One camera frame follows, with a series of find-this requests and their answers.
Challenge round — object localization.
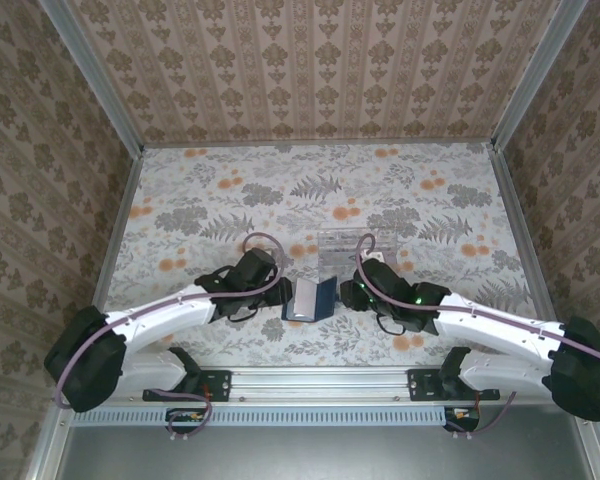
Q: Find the navy blue card holder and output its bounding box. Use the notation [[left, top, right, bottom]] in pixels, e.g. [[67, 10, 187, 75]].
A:
[[281, 275, 339, 323]]

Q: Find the clear acrylic box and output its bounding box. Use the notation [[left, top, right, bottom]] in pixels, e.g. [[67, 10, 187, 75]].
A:
[[315, 228, 399, 282]]

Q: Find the black right connector box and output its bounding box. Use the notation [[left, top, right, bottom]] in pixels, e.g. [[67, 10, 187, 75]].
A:
[[443, 407, 482, 432]]

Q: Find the black connector box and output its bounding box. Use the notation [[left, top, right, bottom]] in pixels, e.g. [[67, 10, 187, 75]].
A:
[[165, 408, 207, 426], [443, 407, 482, 432]]

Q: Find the black left connector box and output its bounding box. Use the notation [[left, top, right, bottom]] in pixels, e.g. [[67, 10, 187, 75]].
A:
[[165, 408, 207, 426]]

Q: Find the grey metal panel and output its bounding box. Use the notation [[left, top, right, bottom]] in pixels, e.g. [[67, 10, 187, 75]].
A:
[[54, 424, 599, 480]]

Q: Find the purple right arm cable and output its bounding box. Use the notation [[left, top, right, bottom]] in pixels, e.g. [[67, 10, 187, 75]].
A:
[[355, 233, 600, 441]]

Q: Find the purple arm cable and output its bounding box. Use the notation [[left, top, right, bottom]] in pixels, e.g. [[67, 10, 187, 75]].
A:
[[355, 233, 600, 441], [53, 232, 284, 442]]

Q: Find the aluminium mounting rail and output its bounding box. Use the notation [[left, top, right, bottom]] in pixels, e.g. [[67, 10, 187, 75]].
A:
[[229, 368, 412, 404]]

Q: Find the grey slotted cable duct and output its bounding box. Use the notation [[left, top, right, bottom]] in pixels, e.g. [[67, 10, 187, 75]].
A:
[[71, 405, 451, 427]]

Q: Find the aluminium left table edge rail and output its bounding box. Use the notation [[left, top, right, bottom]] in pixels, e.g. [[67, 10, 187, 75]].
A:
[[92, 148, 145, 314]]

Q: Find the aluminium table edge rail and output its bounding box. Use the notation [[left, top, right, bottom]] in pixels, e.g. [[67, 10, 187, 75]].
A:
[[92, 148, 145, 314], [489, 144, 564, 334], [142, 140, 496, 150]]

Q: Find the aluminium rear table edge rail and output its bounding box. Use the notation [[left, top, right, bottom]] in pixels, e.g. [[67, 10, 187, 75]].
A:
[[142, 140, 496, 150]]

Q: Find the aluminium right table edge rail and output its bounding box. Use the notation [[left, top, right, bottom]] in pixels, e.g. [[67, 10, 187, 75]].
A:
[[489, 144, 564, 334]]

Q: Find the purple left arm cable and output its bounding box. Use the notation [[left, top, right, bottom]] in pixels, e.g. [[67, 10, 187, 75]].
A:
[[53, 232, 284, 442]]

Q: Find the aluminium left corner post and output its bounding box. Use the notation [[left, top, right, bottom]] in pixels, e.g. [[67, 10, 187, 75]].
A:
[[38, 0, 146, 154]]

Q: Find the aluminium corner post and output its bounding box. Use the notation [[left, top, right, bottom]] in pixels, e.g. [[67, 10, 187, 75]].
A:
[[38, 0, 146, 154], [490, 0, 595, 151]]

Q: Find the aluminium right corner post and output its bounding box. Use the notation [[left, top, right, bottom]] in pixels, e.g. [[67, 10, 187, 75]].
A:
[[490, 0, 595, 151]]

